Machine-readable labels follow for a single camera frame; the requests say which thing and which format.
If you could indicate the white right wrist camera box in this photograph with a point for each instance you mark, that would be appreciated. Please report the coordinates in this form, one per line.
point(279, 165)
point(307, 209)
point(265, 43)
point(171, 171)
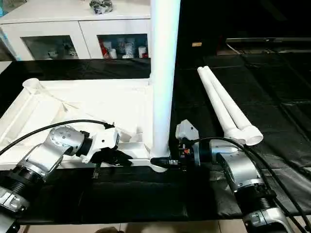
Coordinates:
point(187, 132)

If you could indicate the red bottle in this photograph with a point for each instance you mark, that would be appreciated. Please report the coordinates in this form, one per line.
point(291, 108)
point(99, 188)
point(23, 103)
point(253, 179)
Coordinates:
point(102, 49)

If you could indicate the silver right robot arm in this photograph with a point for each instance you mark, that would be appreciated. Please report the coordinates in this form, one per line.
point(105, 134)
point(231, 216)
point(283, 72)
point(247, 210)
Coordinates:
point(243, 179)

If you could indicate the dark metal rail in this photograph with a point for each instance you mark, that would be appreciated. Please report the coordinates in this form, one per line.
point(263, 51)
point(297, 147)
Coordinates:
point(267, 40)

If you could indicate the white plastic table leg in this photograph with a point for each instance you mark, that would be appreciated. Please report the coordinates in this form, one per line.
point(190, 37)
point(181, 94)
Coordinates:
point(231, 104)
point(165, 73)
point(216, 102)

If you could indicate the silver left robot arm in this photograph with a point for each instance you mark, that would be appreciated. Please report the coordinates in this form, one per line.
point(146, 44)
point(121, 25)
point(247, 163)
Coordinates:
point(39, 165)

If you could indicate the white glass-door cabinet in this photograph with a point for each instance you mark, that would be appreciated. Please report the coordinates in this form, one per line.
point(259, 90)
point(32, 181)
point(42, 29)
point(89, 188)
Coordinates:
point(48, 26)

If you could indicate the dark bundle on cabinet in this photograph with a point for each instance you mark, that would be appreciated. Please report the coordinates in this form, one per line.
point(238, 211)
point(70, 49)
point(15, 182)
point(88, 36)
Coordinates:
point(101, 6)

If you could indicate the teal plastic object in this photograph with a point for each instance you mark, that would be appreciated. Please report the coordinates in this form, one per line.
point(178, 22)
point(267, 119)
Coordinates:
point(7, 46)

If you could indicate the black work mat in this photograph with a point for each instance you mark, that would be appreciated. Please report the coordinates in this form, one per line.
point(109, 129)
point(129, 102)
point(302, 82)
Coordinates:
point(146, 194)

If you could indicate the small yellow label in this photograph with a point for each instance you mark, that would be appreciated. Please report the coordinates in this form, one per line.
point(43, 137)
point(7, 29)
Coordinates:
point(196, 44)

